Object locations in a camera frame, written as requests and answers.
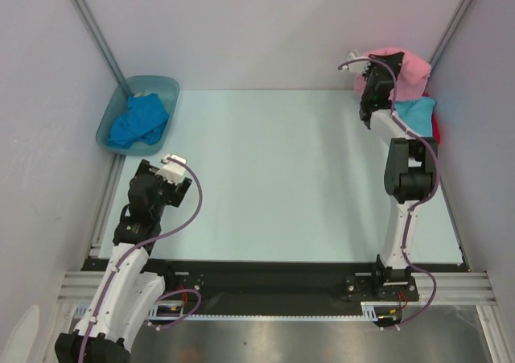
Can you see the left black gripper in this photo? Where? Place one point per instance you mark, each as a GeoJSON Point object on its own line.
{"type": "Point", "coordinates": [175, 192]}

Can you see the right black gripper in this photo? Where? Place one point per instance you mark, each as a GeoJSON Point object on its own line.
{"type": "Point", "coordinates": [378, 76]}

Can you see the pink t shirt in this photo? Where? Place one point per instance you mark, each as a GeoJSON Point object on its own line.
{"type": "Point", "coordinates": [413, 76]}

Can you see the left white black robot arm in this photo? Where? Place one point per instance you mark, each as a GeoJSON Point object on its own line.
{"type": "Point", "coordinates": [112, 298]}

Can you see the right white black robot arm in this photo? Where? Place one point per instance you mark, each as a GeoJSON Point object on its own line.
{"type": "Point", "coordinates": [411, 175]}

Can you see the teal folded t shirt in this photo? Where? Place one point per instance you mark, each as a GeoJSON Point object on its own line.
{"type": "Point", "coordinates": [417, 115]}

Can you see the red folded t shirt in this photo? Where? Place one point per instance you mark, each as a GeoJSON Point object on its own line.
{"type": "Point", "coordinates": [437, 125]}

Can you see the blue crumpled t shirt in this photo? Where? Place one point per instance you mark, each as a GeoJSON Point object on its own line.
{"type": "Point", "coordinates": [144, 121]}

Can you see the teal plastic bin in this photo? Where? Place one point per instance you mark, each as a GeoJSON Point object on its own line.
{"type": "Point", "coordinates": [168, 91]}

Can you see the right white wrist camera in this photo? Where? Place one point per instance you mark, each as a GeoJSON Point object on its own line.
{"type": "Point", "coordinates": [357, 63]}

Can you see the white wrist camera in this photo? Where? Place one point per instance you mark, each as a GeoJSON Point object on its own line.
{"type": "Point", "coordinates": [172, 169]}
{"type": "Point", "coordinates": [357, 63]}

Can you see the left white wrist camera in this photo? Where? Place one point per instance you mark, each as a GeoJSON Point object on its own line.
{"type": "Point", "coordinates": [172, 169]}

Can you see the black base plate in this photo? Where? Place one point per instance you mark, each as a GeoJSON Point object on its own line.
{"type": "Point", "coordinates": [278, 288]}

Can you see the left slotted cable duct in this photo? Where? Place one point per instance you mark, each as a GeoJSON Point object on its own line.
{"type": "Point", "coordinates": [160, 311]}

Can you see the slotted cable duct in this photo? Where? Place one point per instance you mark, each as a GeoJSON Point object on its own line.
{"type": "Point", "coordinates": [384, 312]}
{"type": "Point", "coordinates": [160, 311]}

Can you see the front aluminium rail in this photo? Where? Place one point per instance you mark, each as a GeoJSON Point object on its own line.
{"type": "Point", "coordinates": [460, 288]}

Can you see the right aluminium corner post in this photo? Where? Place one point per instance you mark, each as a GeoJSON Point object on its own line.
{"type": "Point", "coordinates": [453, 25]}

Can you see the aluminium corner post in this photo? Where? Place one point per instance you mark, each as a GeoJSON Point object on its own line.
{"type": "Point", "coordinates": [453, 25]}
{"type": "Point", "coordinates": [94, 30]}

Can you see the left aluminium corner post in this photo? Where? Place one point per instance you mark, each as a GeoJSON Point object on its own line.
{"type": "Point", "coordinates": [94, 30]}

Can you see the right slotted cable duct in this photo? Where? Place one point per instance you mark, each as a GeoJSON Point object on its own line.
{"type": "Point", "coordinates": [384, 312]}

